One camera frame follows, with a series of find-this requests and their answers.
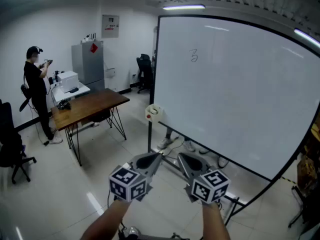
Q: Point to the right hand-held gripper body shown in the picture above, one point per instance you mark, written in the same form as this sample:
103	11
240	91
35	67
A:
210	189

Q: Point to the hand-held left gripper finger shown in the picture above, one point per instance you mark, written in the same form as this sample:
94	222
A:
153	166
140	159

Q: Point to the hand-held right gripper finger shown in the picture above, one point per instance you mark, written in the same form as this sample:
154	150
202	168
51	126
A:
185	167
197	160

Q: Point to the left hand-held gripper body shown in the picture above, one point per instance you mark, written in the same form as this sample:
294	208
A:
127	184

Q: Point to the white whiteboard with black frame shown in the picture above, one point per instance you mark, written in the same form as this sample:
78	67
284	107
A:
225	96

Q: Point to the person's right forearm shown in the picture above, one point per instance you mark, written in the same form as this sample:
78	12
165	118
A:
215	224

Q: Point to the person's left forearm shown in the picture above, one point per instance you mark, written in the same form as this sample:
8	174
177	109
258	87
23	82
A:
105	221

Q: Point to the brown wooden table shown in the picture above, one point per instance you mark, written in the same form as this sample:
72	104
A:
87	106

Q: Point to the black office chair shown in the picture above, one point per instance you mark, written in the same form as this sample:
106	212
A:
145	71
10	139

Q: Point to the black gadget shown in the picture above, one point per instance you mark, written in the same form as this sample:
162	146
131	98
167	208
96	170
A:
64	105

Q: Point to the black flat device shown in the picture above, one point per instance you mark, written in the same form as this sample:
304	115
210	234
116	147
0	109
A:
74	90

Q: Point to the brown storage shelf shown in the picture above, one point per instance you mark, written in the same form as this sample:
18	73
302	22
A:
310	164

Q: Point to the white table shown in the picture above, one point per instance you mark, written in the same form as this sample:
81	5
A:
60	94

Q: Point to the grey refrigerator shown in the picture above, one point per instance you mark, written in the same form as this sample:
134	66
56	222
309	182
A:
87	66

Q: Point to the white box appliance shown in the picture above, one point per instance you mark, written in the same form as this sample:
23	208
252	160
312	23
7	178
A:
67	80

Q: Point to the red paper decoration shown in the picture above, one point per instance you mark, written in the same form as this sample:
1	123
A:
94	48

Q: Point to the white router with antennas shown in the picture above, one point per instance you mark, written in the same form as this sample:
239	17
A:
87	39

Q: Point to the ceiling tube light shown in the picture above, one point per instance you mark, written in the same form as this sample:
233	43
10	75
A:
183	7
306	36

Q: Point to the white wall box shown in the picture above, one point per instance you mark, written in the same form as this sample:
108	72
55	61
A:
110	73

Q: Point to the grey wall electrical panel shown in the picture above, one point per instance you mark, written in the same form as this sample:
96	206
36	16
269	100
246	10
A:
110	26

